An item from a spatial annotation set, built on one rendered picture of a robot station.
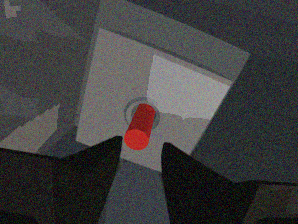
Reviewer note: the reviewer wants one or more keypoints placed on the red peg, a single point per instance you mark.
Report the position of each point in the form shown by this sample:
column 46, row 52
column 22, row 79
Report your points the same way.
column 138, row 133

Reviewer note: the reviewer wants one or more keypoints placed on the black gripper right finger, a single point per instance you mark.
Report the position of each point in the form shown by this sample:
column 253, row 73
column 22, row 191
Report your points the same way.
column 198, row 195

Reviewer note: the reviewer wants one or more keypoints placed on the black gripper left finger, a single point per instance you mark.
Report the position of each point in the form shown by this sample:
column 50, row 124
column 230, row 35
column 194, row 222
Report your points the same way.
column 67, row 190

